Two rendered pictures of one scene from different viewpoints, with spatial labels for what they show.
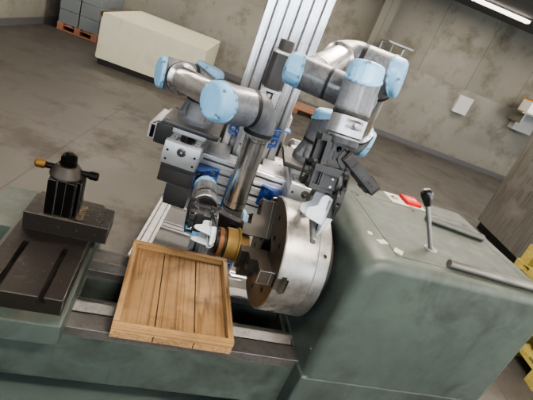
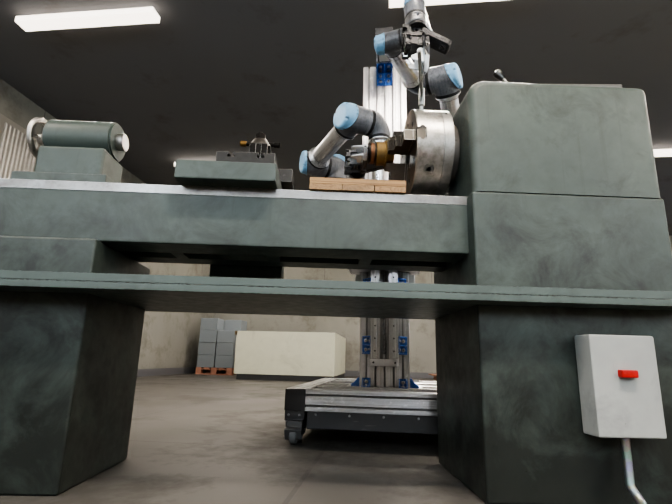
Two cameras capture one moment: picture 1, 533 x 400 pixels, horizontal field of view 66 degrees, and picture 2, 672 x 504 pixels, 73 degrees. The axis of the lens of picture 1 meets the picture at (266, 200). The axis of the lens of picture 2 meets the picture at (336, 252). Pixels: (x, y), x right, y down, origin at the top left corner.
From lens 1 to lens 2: 1.41 m
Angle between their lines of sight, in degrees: 40
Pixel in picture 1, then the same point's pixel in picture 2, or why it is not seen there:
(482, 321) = (591, 111)
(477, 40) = not seen: hidden behind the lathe
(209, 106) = (340, 118)
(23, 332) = (252, 170)
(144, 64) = (280, 365)
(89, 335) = (295, 195)
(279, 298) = (425, 142)
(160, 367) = (355, 221)
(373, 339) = (512, 142)
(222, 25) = (343, 329)
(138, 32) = (270, 338)
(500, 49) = not seen: hidden behind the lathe
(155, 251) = not seen: hidden behind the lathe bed
